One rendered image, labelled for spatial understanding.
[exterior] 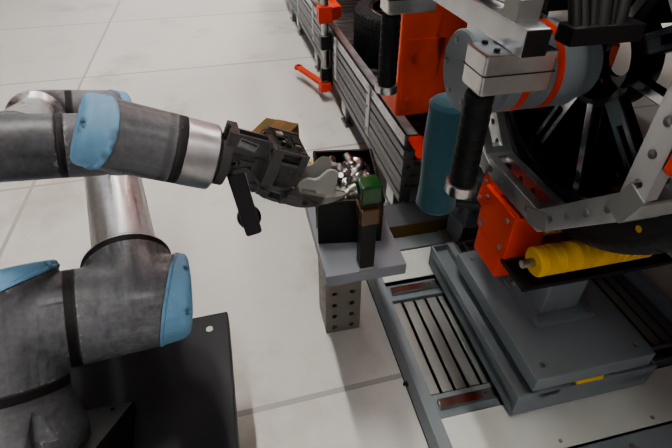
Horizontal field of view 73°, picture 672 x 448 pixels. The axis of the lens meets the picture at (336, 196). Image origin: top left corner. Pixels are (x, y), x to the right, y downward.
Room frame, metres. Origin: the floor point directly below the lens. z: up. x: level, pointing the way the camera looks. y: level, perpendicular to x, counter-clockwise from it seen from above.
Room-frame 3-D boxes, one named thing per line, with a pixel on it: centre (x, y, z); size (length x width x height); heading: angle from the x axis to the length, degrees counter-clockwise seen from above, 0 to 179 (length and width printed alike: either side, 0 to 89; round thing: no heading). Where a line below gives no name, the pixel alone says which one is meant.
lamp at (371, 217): (0.67, -0.06, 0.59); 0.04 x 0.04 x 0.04; 13
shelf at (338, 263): (0.86, -0.02, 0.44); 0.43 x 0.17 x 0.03; 13
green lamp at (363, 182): (0.67, -0.06, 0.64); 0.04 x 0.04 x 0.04; 13
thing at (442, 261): (0.82, -0.52, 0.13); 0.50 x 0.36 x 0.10; 13
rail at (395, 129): (2.51, 0.01, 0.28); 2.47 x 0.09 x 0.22; 13
